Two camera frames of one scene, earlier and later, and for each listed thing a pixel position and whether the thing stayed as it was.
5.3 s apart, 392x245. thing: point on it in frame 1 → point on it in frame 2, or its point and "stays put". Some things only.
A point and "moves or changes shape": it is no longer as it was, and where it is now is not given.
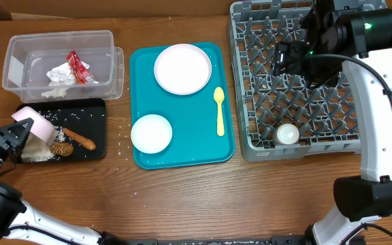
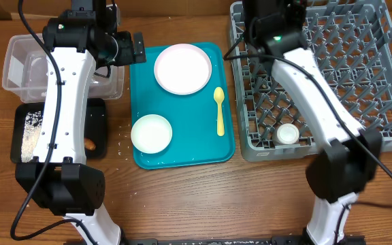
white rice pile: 39,150 moves or changes shape
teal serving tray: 192,117 stays put
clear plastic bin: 64,66 stays put
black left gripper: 2,137 → 128,56
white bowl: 151,133 stays put
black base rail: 274,240 stays put
